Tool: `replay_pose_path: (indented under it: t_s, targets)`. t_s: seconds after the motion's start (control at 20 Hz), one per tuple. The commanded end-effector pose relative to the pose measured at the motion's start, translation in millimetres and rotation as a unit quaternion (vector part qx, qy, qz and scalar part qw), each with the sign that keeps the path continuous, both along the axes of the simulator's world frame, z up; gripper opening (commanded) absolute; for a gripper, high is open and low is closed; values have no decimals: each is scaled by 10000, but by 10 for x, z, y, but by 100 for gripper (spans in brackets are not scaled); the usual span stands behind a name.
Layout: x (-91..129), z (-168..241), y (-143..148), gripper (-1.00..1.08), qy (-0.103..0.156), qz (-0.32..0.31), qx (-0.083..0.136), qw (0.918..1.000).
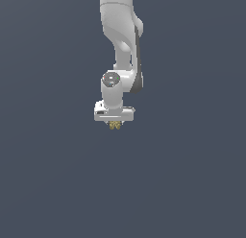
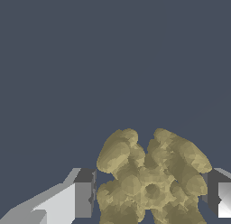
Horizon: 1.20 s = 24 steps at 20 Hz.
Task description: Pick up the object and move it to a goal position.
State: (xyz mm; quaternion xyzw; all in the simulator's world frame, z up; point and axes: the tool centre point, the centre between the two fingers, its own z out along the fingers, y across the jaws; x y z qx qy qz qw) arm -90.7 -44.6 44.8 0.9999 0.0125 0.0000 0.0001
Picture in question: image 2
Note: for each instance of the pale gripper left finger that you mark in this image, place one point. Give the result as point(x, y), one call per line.
point(64, 200)

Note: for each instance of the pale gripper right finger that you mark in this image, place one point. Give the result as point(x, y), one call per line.
point(221, 197)

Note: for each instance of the lumpy olive yellow object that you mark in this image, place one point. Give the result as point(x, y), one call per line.
point(153, 179)

